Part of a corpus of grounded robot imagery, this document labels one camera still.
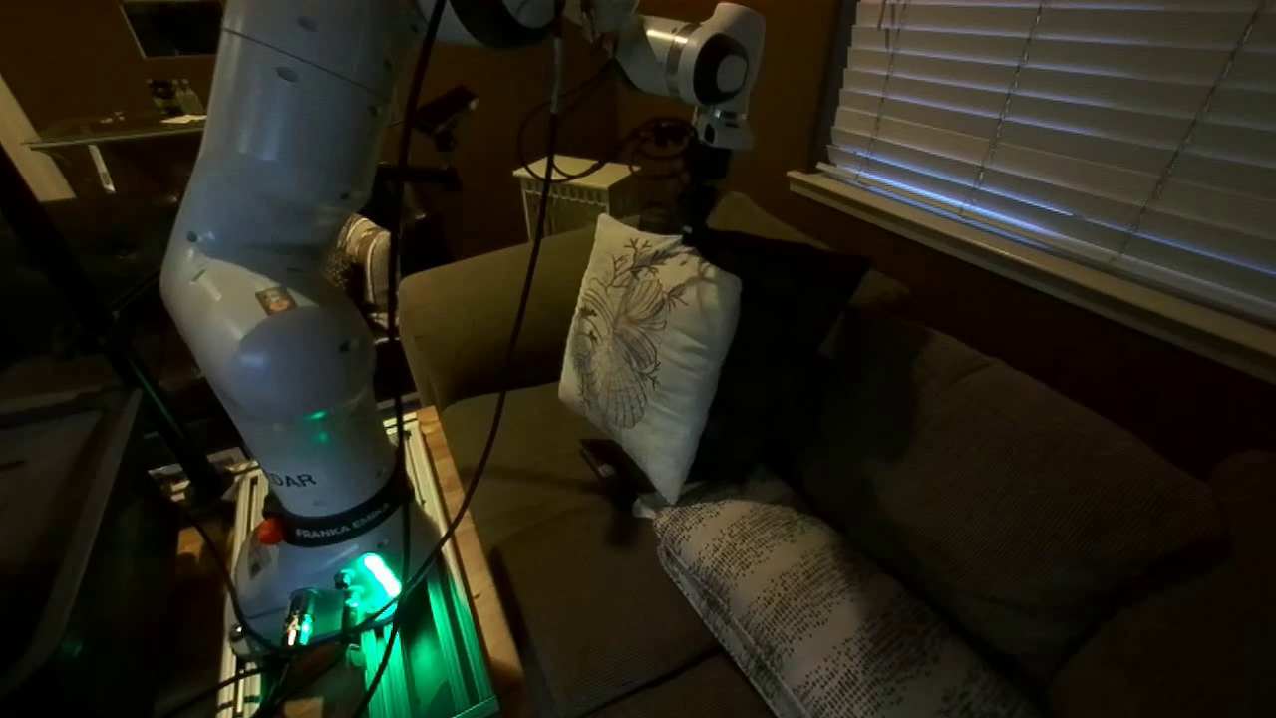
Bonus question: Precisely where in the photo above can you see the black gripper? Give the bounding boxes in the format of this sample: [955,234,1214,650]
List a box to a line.
[678,141,742,246]

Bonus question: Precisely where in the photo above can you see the white shell print pillow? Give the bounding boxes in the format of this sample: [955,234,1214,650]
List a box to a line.
[556,213,745,505]

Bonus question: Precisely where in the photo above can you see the green lit robot base stand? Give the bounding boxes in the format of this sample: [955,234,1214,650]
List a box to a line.
[210,404,504,718]

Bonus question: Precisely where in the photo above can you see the small white side table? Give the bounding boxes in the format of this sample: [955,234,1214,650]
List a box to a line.
[509,153,646,244]

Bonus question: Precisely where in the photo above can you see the white window sill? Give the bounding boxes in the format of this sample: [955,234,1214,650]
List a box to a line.
[780,165,1276,383]

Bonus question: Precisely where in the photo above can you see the olive brown sofa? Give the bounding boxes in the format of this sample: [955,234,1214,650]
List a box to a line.
[395,186,1276,718]

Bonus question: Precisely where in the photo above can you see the white rolled cloth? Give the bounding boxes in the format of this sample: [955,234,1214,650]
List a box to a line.
[336,215,402,307]

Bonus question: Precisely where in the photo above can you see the white window blinds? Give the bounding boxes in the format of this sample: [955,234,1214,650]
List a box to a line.
[816,0,1276,322]

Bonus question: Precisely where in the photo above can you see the large olive sofa back cushion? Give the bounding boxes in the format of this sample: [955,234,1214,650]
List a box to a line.
[792,307,1235,696]

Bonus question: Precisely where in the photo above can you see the flat grey patterned pillow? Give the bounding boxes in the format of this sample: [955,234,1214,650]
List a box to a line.
[630,477,1044,718]

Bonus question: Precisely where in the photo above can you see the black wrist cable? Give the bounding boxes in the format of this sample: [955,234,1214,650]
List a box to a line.
[541,52,701,185]

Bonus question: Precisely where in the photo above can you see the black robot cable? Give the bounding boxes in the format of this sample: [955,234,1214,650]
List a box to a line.
[375,0,451,718]
[356,0,576,695]

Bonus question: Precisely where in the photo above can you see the black camera on stand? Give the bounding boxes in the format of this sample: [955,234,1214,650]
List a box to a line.
[430,82,483,145]

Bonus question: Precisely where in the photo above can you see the dark wall frame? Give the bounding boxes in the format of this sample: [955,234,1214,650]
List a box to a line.
[115,0,231,64]

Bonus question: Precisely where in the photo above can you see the wall shelf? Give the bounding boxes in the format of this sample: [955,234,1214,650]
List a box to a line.
[23,106,216,157]

